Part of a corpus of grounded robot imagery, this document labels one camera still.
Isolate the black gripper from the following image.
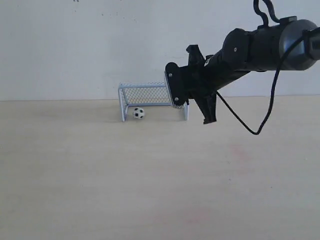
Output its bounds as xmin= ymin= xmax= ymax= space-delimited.
xmin=183 ymin=44 xmax=225 ymax=125

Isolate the black and white mini football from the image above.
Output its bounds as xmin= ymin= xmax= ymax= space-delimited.
xmin=132 ymin=107 xmax=145 ymax=119

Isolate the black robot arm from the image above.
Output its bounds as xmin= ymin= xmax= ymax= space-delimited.
xmin=184 ymin=17 xmax=320 ymax=124

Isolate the small light blue goal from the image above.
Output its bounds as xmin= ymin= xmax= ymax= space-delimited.
xmin=118 ymin=81 xmax=190 ymax=123

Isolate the black camera cable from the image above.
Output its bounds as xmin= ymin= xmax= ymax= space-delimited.
xmin=215 ymin=29 xmax=316 ymax=136

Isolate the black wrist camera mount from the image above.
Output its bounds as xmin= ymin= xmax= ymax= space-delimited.
xmin=164 ymin=62 xmax=189 ymax=109

